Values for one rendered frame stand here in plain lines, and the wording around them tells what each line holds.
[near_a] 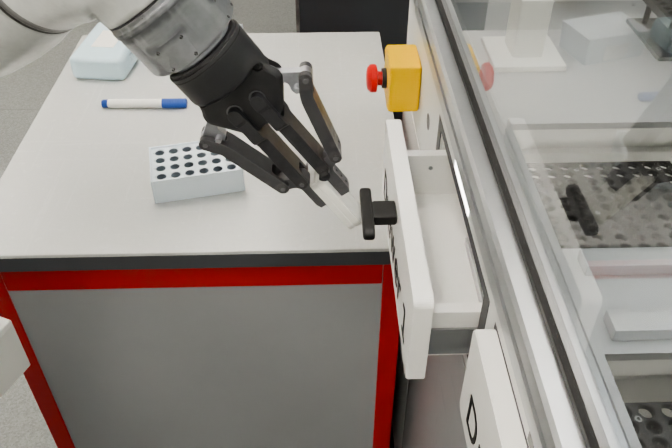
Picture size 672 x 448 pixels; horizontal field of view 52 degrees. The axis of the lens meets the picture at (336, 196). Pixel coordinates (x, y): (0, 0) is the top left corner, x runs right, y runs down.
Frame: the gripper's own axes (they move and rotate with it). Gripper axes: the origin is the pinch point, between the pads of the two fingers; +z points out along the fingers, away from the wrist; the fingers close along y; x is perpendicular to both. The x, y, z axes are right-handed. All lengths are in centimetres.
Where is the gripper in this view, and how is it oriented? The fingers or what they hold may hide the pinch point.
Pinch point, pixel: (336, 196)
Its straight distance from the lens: 69.3
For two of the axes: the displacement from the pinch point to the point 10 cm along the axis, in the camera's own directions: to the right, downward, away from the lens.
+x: -0.3, -6.3, 7.8
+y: 8.2, -4.6, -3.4
